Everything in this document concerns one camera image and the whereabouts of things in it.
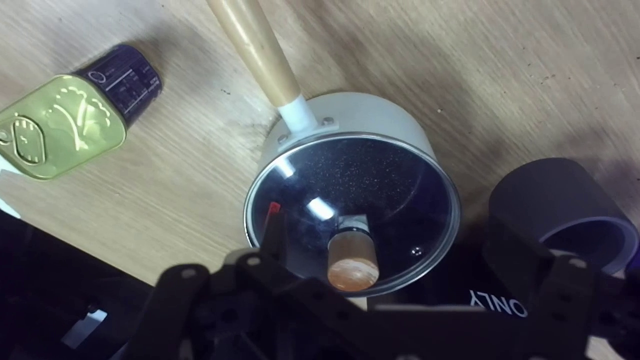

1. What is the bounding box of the glass lid with wooden knob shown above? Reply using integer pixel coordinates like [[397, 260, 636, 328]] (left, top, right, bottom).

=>
[[243, 132, 462, 296]]

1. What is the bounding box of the white pot with wooden handle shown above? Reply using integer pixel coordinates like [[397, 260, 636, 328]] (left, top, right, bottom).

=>
[[205, 0, 463, 299]]

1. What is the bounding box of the grey tape roll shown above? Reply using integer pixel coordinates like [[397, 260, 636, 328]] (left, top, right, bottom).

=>
[[488, 158, 638, 273]]

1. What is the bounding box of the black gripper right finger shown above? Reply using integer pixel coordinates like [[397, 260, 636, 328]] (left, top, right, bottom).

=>
[[481, 219, 640, 360]]

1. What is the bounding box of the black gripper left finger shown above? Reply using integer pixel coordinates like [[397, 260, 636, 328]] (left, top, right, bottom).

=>
[[117, 250, 293, 360]]

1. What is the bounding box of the black landfill bin stack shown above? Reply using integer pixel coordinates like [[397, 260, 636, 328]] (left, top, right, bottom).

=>
[[371, 225, 561, 322]]

